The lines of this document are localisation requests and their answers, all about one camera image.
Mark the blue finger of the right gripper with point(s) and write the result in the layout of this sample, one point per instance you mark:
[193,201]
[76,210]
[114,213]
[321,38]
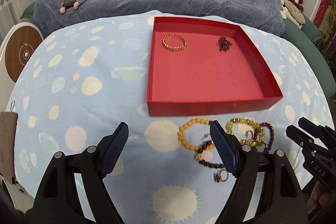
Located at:
[310,127]
[300,138]

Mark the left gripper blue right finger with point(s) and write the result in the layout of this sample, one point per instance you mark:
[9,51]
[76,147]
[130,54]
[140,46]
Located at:
[227,147]

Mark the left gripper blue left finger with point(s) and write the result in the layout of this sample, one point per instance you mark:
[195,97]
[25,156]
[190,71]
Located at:
[111,148]

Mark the dark garnet bead strand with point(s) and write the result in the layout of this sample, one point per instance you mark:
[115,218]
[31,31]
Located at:
[224,44]

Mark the gold hoop earring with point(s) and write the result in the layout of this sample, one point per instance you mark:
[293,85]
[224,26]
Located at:
[249,135]

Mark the right human hand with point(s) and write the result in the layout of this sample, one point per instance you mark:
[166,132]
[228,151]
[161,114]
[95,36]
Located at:
[318,196]

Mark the light blue planet bedsheet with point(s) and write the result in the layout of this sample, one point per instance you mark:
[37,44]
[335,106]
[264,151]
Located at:
[83,80]

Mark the green sofa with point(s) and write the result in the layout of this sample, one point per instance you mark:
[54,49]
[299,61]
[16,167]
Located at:
[304,39]

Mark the red shallow cardboard box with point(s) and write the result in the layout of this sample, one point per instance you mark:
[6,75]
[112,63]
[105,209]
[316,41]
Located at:
[189,76]

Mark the brown cardboard piece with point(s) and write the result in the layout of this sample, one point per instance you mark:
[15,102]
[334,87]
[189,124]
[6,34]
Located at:
[8,126]

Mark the beige mushroom plush toy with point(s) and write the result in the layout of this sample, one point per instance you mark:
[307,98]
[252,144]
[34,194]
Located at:
[290,12]

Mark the round wooden white device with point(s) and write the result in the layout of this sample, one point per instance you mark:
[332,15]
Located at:
[17,48]

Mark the red patterned wall banner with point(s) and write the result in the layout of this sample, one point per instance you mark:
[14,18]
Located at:
[320,11]

